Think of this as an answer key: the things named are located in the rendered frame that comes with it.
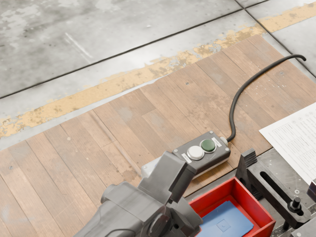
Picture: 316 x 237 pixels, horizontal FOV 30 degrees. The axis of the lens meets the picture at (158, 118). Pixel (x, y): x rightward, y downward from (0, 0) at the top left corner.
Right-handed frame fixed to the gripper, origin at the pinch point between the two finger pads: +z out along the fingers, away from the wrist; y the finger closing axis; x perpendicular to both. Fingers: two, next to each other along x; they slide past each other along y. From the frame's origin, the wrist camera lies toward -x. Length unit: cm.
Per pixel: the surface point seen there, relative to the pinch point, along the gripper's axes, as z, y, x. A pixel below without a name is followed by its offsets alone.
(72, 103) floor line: 104, -18, 115
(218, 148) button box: 13.5, 14.8, 14.0
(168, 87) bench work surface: 18.1, 15.9, 35.7
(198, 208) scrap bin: 7.9, 4.2, 5.1
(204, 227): 8.5, 2.6, 1.7
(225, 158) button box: 15.3, 14.5, 12.1
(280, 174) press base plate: 20.3, 20.6, 3.4
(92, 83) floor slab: 111, -7, 120
